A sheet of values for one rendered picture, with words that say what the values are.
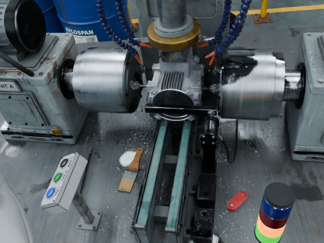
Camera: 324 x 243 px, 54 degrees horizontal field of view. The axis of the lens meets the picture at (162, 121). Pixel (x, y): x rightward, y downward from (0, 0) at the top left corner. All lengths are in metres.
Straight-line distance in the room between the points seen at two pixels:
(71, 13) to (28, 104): 1.45
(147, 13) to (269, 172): 0.76
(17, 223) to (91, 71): 0.99
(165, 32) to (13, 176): 0.83
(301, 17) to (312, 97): 2.69
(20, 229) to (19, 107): 1.15
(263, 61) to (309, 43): 0.19
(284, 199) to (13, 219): 0.57
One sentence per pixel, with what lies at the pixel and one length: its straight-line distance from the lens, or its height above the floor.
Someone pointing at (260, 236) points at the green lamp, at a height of 1.06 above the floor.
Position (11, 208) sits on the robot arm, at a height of 1.65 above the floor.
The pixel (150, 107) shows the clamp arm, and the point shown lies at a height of 1.03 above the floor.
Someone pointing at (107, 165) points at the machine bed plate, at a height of 0.80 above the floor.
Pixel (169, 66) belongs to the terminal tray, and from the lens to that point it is 1.13.
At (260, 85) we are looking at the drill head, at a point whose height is 1.12.
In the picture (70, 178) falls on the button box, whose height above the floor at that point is 1.07.
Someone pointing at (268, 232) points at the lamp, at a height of 1.10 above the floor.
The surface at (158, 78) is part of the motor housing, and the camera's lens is 1.19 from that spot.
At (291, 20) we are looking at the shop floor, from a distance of 3.65.
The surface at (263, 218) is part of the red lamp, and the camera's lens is 0.76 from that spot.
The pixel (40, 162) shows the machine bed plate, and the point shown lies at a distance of 1.41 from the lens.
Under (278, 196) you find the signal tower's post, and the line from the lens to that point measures 0.70.
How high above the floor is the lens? 1.81
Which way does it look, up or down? 47 degrees down
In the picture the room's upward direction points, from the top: 9 degrees counter-clockwise
